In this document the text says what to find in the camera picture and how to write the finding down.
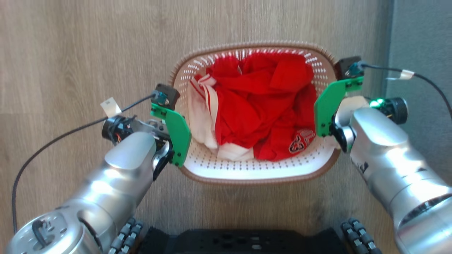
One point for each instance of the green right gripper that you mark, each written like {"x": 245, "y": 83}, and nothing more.
{"x": 326, "y": 106}

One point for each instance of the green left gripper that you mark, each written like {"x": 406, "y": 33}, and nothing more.
{"x": 178, "y": 134}

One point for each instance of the white laundry basket brown rim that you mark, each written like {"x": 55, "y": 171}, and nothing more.
{"x": 247, "y": 169}

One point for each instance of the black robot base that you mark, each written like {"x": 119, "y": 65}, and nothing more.
{"x": 243, "y": 243}

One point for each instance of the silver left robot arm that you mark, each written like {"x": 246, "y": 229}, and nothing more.
{"x": 106, "y": 190}

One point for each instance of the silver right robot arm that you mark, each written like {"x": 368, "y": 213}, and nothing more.
{"x": 392, "y": 155}

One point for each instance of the white garment with red stripes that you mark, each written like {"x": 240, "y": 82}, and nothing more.
{"x": 200, "y": 116}

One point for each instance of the red clothing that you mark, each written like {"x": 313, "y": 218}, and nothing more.
{"x": 261, "y": 106}

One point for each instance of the black grey roller wheel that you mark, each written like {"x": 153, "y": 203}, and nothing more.
{"x": 126, "y": 237}
{"x": 360, "y": 237}

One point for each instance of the grey fabric sofa side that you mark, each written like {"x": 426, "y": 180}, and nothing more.
{"x": 423, "y": 42}

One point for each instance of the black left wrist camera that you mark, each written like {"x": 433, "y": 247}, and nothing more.
{"x": 168, "y": 94}

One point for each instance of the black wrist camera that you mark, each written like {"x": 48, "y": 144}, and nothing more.
{"x": 168, "y": 94}
{"x": 344, "y": 65}

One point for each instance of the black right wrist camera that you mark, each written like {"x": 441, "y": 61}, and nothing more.
{"x": 344, "y": 65}

